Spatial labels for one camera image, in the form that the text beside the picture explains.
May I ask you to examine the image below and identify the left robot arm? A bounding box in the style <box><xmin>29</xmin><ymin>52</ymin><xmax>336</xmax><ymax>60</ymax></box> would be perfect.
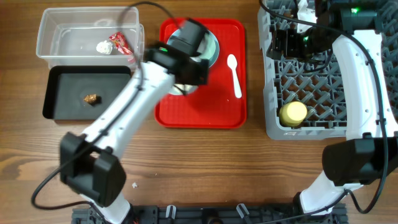
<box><xmin>60</xmin><ymin>19</ymin><xmax>210</xmax><ymax>223</ymax></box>

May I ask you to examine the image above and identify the red serving tray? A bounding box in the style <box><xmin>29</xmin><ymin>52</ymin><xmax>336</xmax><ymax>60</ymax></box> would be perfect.
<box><xmin>154</xmin><ymin>18</ymin><xmax>247</xmax><ymax>129</ymax></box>

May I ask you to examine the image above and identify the clear plastic bin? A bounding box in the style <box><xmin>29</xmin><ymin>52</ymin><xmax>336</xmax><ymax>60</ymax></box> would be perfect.
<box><xmin>36</xmin><ymin>6</ymin><xmax>144</xmax><ymax>68</ymax></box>

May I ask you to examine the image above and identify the white plastic spoon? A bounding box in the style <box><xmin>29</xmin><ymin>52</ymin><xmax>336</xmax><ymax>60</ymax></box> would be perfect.
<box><xmin>227</xmin><ymin>54</ymin><xmax>243</xmax><ymax>98</ymax></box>

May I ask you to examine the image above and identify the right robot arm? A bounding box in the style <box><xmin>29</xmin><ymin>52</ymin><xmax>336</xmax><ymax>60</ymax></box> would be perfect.
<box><xmin>267</xmin><ymin>1</ymin><xmax>397</xmax><ymax>216</ymax></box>

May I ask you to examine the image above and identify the yellow plastic cup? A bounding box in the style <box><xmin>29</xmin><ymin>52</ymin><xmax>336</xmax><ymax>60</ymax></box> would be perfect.
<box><xmin>279</xmin><ymin>101</ymin><xmax>307</xmax><ymax>127</ymax></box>

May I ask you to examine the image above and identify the brown food scrap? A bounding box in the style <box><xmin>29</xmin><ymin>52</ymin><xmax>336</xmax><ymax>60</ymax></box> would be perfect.
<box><xmin>83</xmin><ymin>94</ymin><xmax>101</xmax><ymax>105</ymax></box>

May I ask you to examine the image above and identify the light blue plate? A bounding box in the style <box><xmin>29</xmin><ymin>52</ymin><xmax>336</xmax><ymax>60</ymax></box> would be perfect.
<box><xmin>167</xmin><ymin>27</ymin><xmax>220</xmax><ymax>68</ymax></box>

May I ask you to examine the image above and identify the red snack wrapper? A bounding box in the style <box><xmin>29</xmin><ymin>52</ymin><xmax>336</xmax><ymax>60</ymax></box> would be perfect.
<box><xmin>109</xmin><ymin>32</ymin><xmax>136</xmax><ymax>63</ymax></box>

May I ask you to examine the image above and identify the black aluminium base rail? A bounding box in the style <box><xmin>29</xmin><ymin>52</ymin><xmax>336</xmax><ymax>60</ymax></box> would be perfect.
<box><xmin>71</xmin><ymin>203</ymin><xmax>348</xmax><ymax>224</ymax></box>

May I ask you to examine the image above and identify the light blue bowl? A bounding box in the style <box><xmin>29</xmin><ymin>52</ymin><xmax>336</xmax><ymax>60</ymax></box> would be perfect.
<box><xmin>169</xmin><ymin>84</ymin><xmax>198</xmax><ymax>96</ymax></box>

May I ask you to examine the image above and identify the grey dishwasher rack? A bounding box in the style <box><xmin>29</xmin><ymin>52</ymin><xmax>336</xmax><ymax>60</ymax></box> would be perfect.
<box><xmin>263</xmin><ymin>1</ymin><xmax>397</xmax><ymax>140</ymax></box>

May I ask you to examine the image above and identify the black plastic tray bin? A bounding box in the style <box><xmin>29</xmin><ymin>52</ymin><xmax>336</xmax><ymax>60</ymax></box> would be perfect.
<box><xmin>42</xmin><ymin>65</ymin><xmax>131</xmax><ymax>121</ymax></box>

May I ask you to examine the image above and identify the white tissue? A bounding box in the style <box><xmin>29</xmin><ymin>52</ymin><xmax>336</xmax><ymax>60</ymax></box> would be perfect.
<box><xmin>96</xmin><ymin>40</ymin><xmax>113</xmax><ymax>55</ymax></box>

